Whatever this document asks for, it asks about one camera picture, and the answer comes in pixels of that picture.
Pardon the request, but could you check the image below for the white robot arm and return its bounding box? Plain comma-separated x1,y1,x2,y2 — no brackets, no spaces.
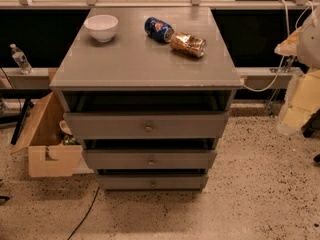
274,6,320,135

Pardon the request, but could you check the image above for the grey drawer cabinet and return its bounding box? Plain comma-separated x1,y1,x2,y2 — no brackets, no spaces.
50,7,241,179

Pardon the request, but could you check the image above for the grey top drawer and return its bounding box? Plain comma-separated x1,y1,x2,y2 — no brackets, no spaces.
64,112,229,139

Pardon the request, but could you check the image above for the open cardboard box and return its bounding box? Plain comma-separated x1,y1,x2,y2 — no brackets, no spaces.
11,92,90,178

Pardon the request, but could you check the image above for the gold crushed can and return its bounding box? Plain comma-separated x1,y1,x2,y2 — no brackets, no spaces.
170,32,206,58

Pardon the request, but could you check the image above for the blue soda can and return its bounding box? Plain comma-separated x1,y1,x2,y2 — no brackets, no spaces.
144,17,174,43

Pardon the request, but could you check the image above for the white ceramic bowl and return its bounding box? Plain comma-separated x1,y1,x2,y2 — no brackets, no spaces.
84,15,119,42

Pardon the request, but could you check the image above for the clear plastic water bottle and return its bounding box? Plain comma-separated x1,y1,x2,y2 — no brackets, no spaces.
10,44,32,75

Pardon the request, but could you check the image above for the black floor cable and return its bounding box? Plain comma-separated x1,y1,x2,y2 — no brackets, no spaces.
66,187,101,240

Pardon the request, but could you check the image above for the grey ledge rail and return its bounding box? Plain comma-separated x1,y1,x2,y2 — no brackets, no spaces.
0,67,303,90

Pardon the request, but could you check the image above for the white cable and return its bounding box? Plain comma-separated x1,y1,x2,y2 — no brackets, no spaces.
242,0,316,93

